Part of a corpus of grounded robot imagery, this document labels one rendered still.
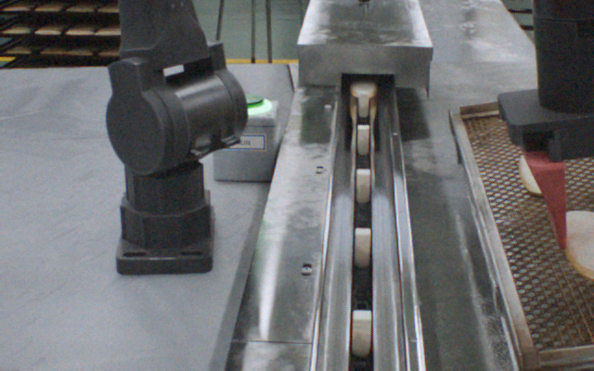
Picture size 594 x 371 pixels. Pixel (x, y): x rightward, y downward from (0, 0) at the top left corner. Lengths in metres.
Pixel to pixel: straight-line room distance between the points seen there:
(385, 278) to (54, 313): 0.27
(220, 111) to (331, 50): 0.44
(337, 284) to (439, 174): 0.34
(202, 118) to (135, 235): 0.13
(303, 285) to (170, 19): 0.25
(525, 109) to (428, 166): 0.50
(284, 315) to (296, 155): 0.33
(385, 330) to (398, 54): 0.61
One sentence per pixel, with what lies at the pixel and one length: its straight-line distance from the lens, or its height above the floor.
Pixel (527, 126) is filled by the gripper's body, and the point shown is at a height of 1.03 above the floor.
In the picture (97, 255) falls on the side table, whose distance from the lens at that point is 0.86.
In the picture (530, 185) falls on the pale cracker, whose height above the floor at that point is 0.90.
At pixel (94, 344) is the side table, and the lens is 0.72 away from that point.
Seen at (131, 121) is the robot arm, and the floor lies 0.96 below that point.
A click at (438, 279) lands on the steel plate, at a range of 0.81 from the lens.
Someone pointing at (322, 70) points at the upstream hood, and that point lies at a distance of 1.22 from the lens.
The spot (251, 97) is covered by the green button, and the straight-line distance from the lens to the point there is 1.02.
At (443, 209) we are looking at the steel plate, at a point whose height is 0.82.
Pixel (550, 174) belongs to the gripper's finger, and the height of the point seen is 1.00.
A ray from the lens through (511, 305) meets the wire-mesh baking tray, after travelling 0.63.
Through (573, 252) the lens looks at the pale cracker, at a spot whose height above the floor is 0.94.
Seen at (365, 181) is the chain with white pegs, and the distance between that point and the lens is 0.90.
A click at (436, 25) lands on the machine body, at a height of 0.82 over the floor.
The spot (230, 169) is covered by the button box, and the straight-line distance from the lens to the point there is 1.01.
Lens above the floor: 1.19
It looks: 21 degrees down
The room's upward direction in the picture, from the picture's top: straight up
